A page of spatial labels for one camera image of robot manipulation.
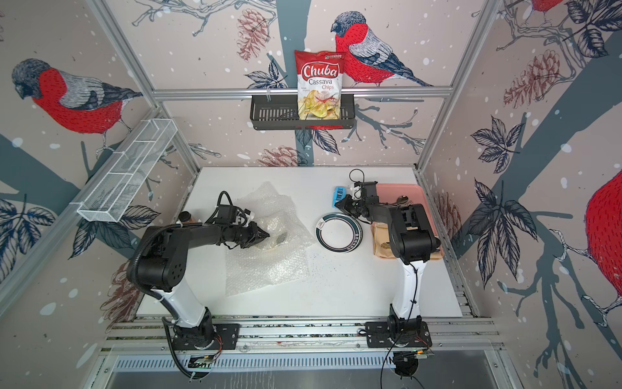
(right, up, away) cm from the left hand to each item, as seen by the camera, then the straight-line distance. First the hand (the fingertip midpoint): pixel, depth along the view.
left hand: (271, 231), depth 94 cm
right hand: (+26, +11, +8) cm, 29 cm away
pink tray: (+51, +15, +12) cm, 55 cm away
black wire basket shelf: (+3, +51, +12) cm, 53 cm away
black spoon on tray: (+57, +12, +12) cm, 60 cm away
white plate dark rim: (+27, -1, +1) cm, 27 cm away
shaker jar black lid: (-34, +6, -2) cm, 35 cm away
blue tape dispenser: (+29, +15, +13) cm, 35 cm away
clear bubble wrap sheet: (+4, -9, -7) cm, 12 cm away
